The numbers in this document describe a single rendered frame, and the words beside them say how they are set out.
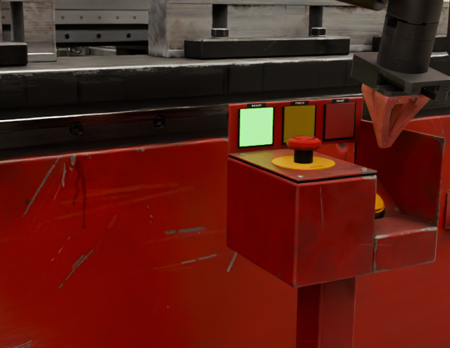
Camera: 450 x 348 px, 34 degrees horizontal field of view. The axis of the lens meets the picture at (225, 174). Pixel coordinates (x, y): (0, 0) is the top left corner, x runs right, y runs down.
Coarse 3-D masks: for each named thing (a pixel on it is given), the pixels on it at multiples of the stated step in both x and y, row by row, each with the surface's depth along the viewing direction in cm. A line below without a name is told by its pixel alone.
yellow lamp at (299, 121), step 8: (288, 112) 93; (296, 112) 93; (304, 112) 94; (312, 112) 94; (288, 120) 93; (296, 120) 93; (304, 120) 94; (312, 120) 95; (288, 128) 93; (296, 128) 94; (304, 128) 94; (312, 128) 95; (288, 136) 93; (312, 136) 95
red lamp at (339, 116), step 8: (328, 104) 95; (336, 104) 96; (344, 104) 96; (352, 104) 97; (328, 112) 95; (336, 112) 96; (344, 112) 97; (352, 112) 97; (328, 120) 96; (336, 120) 96; (344, 120) 97; (352, 120) 97; (328, 128) 96; (336, 128) 97; (344, 128) 97; (352, 128) 98; (328, 136) 96; (336, 136) 97; (344, 136) 97; (352, 136) 98
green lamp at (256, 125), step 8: (240, 112) 90; (248, 112) 90; (256, 112) 91; (264, 112) 91; (272, 112) 92; (240, 120) 90; (248, 120) 90; (256, 120) 91; (264, 120) 91; (272, 120) 92; (240, 128) 90; (248, 128) 91; (256, 128) 91; (264, 128) 92; (272, 128) 92; (240, 136) 90; (248, 136) 91; (256, 136) 91; (264, 136) 92; (240, 144) 90; (248, 144) 91; (256, 144) 92
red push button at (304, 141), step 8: (296, 136) 85; (304, 136) 85; (288, 144) 84; (296, 144) 83; (304, 144) 83; (312, 144) 83; (320, 144) 84; (296, 152) 84; (304, 152) 84; (312, 152) 84; (296, 160) 84; (304, 160) 84; (312, 160) 85
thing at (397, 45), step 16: (384, 32) 81; (400, 32) 79; (416, 32) 79; (432, 32) 80; (384, 48) 81; (400, 48) 80; (416, 48) 80; (432, 48) 81; (352, 64) 86; (368, 64) 83; (384, 64) 82; (400, 64) 80; (416, 64) 80; (400, 80) 79; (416, 80) 79; (432, 80) 79; (448, 80) 80
